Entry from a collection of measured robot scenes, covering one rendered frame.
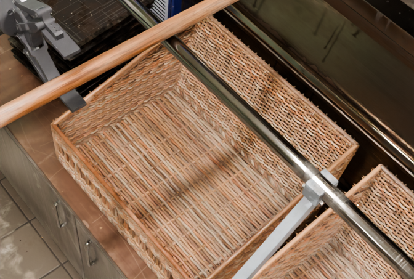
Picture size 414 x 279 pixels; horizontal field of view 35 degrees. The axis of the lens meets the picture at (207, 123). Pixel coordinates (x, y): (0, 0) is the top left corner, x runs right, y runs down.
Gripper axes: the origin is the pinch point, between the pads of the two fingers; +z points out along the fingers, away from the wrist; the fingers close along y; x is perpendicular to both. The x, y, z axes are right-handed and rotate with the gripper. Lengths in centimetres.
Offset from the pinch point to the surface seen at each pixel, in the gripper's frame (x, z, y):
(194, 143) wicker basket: -37, -8, 60
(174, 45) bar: -19.4, 2.6, 1.8
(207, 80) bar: -19.1, 12.3, 2.0
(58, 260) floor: -1, -28, 119
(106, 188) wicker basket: -6.5, -3.1, 45.9
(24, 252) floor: 6, -37, 119
